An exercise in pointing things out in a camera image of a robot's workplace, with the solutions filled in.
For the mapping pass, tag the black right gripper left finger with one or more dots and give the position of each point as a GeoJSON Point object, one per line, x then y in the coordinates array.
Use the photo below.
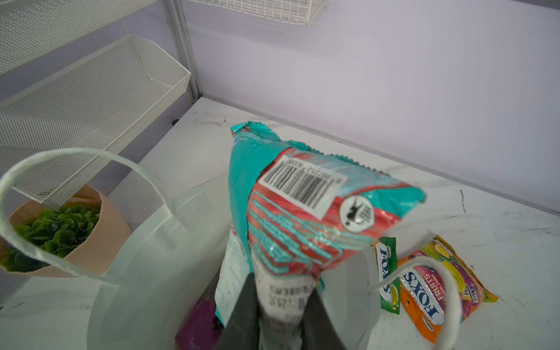
{"type": "Point", "coordinates": [243, 330]}

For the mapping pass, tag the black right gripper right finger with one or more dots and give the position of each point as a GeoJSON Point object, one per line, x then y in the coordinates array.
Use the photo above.
{"type": "Point", "coordinates": [318, 332]}

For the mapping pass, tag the purple grape candy bag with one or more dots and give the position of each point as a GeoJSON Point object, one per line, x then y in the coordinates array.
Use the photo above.
{"type": "Point", "coordinates": [203, 328]}

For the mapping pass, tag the teal snack pack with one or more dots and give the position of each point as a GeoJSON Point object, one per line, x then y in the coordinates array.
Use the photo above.
{"type": "Point", "coordinates": [300, 212]}
{"type": "Point", "coordinates": [233, 273]}

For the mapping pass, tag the green Fox's spring tea bag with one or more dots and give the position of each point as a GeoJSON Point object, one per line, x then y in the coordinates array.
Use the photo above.
{"type": "Point", "coordinates": [387, 262]}

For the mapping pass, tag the red Fox's fruits candy bag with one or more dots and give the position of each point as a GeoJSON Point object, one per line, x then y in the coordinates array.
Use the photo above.
{"type": "Point", "coordinates": [423, 291]}

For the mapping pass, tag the potted green plant cup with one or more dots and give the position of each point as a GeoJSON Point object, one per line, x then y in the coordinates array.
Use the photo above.
{"type": "Point", "coordinates": [87, 231]}

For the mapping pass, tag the white wire wall basket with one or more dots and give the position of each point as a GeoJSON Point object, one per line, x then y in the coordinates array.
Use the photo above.
{"type": "Point", "coordinates": [297, 12]}

